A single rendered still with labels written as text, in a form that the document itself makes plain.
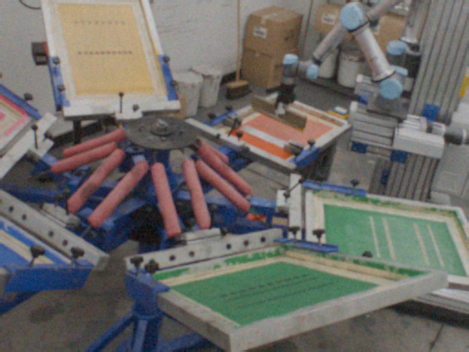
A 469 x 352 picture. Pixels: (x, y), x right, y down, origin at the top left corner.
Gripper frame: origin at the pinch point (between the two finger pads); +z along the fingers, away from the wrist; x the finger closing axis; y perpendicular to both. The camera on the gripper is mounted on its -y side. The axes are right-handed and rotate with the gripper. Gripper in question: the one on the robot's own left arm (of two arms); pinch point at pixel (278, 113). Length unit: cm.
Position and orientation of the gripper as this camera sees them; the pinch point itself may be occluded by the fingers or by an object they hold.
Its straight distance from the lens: 320.2
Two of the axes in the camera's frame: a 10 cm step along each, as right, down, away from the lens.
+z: -1.6, 8.9, 4.2
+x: 5.1, -2.9, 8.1
